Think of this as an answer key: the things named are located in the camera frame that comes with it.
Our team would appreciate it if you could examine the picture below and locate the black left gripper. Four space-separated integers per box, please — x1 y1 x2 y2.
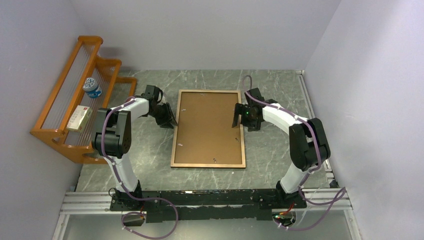
148 102 178 129

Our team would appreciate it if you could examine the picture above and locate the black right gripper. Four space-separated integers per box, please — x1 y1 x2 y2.
232 103 261 132

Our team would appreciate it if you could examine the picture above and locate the brown backing board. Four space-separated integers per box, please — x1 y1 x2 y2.
174 92 243 165

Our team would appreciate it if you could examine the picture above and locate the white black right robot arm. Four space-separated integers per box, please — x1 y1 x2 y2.
232 88 331 208

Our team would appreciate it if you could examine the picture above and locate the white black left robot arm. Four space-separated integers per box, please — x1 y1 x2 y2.
91 85 178 210

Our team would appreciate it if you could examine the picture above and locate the orange wooden rack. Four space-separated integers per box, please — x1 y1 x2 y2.
30 35 137 164

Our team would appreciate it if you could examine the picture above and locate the blue white round tub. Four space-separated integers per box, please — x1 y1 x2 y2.
82 77 102 99

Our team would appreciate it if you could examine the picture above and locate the white red small box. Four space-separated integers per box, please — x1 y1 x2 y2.
66 105 93 133

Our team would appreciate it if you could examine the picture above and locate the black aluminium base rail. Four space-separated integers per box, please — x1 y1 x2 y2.
59 188 353 223

